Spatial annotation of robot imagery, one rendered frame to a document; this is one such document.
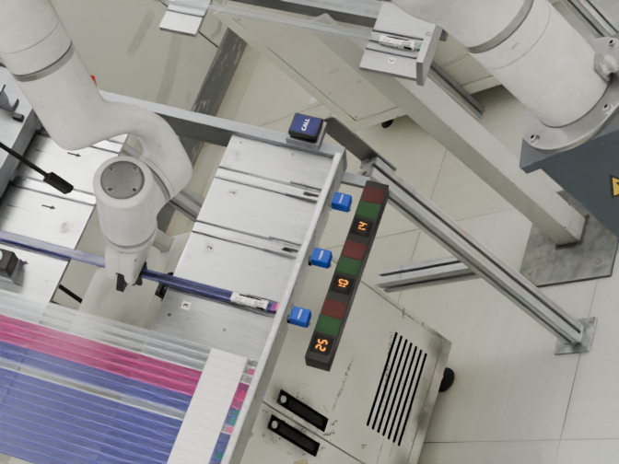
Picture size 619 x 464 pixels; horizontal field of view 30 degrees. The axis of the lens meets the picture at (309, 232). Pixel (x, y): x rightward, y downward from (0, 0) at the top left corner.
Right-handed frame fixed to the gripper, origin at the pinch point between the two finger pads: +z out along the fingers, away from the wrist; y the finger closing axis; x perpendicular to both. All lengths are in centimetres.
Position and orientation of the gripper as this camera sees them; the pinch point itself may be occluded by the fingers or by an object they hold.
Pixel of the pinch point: (134, 271)
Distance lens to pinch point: 191.6
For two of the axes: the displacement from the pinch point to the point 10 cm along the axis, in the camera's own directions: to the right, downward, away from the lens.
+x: 9.5, 3.1, -0.7
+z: -0.8, 4.4, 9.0
